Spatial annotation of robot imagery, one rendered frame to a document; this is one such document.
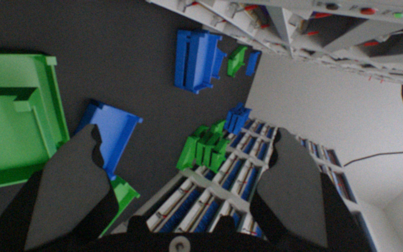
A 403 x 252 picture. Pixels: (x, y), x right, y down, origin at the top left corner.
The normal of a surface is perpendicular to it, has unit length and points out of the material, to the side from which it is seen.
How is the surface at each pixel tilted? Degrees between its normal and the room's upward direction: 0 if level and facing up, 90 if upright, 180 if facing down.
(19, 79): 0
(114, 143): 0
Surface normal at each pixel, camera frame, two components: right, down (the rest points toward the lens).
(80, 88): 0.85, 0.37
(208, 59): -0.50, 0.38
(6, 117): 0.52, 0.47
